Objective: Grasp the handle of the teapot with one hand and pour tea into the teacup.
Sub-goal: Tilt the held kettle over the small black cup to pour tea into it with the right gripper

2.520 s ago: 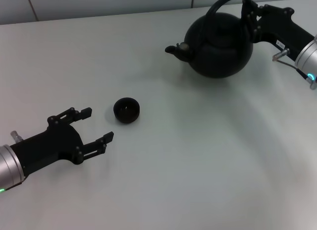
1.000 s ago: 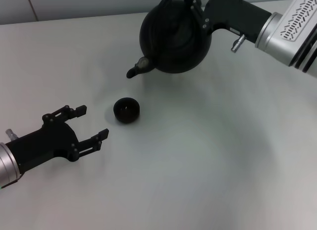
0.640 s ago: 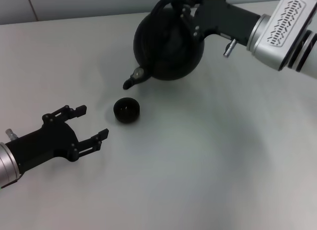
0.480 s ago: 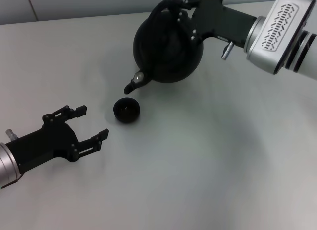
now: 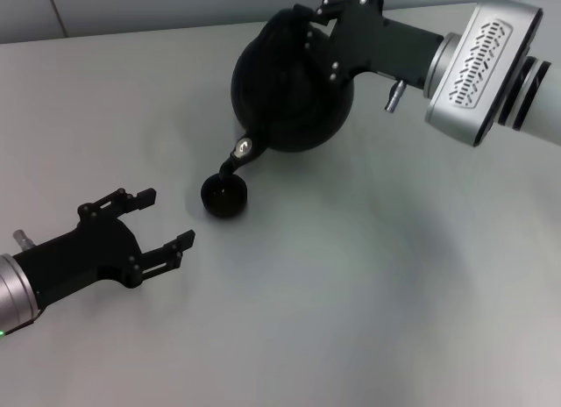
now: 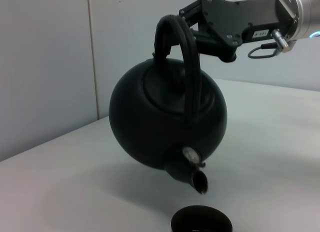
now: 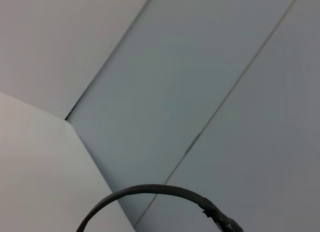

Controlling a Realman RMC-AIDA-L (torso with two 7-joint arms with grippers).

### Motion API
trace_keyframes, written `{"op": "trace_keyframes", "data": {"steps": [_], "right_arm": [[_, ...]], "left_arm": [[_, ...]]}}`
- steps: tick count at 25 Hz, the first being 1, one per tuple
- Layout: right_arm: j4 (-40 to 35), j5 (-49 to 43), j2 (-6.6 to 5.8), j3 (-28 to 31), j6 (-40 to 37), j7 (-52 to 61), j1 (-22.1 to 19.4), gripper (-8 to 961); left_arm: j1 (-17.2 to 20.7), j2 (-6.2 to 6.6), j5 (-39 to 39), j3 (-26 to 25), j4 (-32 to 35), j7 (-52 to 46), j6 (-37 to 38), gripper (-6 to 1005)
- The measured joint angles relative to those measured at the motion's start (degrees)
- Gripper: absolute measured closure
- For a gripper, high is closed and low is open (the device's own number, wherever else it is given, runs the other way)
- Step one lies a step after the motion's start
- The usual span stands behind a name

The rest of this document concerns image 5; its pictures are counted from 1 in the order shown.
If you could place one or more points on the black round teapot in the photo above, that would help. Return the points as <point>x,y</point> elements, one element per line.
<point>285,109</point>

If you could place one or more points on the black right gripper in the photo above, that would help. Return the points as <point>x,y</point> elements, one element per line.
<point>385,47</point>

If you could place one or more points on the left gripper silver plug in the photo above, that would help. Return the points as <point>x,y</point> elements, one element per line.
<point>23,241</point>

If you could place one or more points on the small black teacup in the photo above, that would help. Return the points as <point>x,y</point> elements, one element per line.
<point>223,206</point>

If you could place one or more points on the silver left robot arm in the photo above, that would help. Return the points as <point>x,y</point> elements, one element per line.
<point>13,290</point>

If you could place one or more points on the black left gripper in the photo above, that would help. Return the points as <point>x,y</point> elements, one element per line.
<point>83,260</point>

